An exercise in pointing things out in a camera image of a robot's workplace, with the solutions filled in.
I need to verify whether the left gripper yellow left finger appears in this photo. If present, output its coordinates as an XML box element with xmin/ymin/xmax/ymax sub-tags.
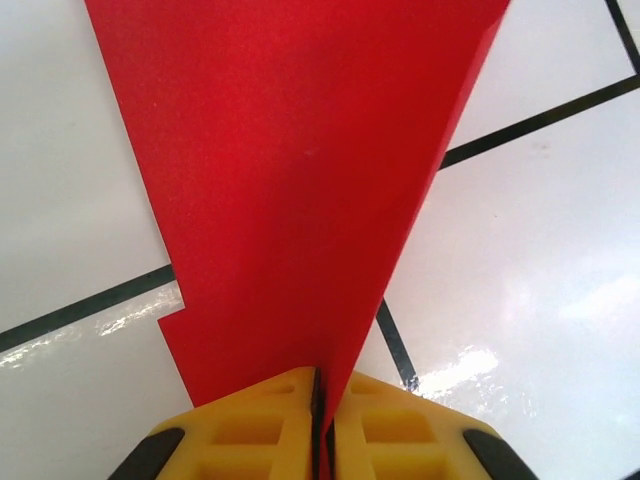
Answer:
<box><xmin>107</xmin><ymin>366</ymin><xmax>321</xmax><ymax>480</ymax></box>

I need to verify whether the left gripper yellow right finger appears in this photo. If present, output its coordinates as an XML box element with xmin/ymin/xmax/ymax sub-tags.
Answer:
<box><xmin>332</xmin><ymin>370</ymin><xmax>531</xmax><ymax>480</ymax></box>

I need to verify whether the red cloth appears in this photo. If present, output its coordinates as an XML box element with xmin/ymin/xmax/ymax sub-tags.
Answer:
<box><xmin>83</xmin><ymin>0</ymin><xmax>512</xmax><ymax>480</ymax></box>

